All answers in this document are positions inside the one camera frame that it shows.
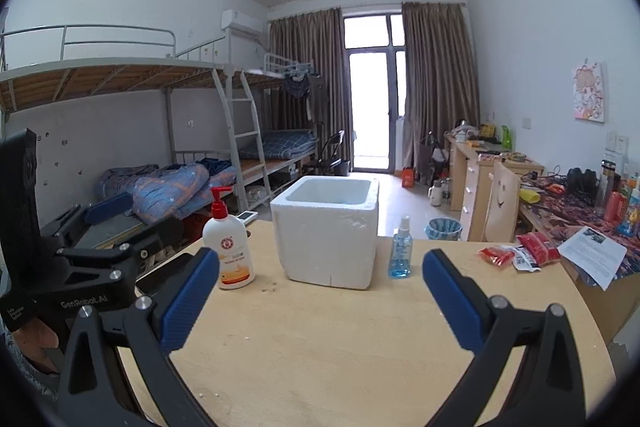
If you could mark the person's left hand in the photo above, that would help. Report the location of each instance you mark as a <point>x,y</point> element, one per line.
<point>35,344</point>

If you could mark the white wall switch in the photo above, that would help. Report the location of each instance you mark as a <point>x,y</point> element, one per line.
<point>525,123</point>

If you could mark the metal bunk bed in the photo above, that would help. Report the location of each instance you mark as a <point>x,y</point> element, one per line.
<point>100,79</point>
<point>280,167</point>

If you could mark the white remote control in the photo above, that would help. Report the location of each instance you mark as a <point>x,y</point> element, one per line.
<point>245,217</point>

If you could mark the wooden chair with smiley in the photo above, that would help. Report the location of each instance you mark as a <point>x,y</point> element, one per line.
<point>502,207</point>

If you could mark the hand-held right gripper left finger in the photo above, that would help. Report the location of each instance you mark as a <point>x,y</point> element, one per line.
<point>192,302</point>

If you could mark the wooden desk with drawers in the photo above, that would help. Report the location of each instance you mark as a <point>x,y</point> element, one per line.
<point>470,187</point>

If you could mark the yellow pouch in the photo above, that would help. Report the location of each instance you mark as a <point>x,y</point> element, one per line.
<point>530,195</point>

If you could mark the pink wall poster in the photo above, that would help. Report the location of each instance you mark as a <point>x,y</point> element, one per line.
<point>589,92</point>

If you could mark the black headphones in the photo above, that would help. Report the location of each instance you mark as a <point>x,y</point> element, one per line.
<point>582,179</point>

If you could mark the red snack packet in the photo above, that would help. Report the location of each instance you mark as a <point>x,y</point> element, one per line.
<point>540,247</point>

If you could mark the printed paper sheet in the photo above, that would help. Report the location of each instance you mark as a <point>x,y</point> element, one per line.
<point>592,257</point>

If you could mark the white snack packet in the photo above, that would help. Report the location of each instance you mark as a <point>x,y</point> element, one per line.
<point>525,262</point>

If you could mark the white thermos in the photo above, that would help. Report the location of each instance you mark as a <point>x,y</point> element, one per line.
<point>436,194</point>

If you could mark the white foam box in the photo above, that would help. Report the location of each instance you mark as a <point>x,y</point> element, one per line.
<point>325,237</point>

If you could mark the blue spray bottle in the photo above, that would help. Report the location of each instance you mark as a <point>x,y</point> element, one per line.
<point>400,257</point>

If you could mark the folded blue plaid bedding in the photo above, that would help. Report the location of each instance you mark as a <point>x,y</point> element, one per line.
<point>280,144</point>

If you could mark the green packet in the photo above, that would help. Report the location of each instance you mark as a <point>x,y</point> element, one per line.
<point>507,137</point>

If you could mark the brown curtain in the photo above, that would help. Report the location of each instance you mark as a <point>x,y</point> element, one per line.
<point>440,82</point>
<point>305,57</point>

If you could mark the wooden desk with patterned cloth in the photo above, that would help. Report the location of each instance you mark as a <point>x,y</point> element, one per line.
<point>600,307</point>

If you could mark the white mug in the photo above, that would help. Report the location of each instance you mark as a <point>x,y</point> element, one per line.
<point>462,134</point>

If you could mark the orange bag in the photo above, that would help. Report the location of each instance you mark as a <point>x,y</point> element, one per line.
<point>408,177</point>

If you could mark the white bunk ladder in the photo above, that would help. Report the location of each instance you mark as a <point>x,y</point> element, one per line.
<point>245,137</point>

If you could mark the grey trash bin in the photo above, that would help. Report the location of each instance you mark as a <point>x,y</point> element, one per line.
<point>442,229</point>

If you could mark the row of toiletry bottles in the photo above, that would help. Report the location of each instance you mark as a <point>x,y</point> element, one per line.
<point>620,202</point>

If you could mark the white lotion pump bottle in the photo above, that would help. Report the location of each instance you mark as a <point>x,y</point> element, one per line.
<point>230,252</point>

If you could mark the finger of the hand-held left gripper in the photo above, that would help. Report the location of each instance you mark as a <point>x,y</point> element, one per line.
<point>150,242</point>
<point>107,209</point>

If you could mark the white double wall socket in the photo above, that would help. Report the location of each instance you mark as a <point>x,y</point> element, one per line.
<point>617,142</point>

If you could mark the black phone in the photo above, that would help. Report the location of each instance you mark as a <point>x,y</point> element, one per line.
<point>150,279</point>

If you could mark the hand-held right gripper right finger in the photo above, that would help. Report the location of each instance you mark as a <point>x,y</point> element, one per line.
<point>450,302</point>

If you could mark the glass balcony door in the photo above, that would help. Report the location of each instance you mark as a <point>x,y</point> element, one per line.
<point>372,107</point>

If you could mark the black folding chair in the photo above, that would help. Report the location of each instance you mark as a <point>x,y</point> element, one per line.
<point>327,157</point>

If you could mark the hanging dark clothes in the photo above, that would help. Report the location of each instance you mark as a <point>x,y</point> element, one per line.
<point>297,84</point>

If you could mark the orange-red snack packet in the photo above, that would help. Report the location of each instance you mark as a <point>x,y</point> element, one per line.
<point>495,254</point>

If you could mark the white air conditioner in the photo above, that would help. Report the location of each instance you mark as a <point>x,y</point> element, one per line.
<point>242,21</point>

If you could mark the blue plaid quilt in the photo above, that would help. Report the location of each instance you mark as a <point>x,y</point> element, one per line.
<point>165,189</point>

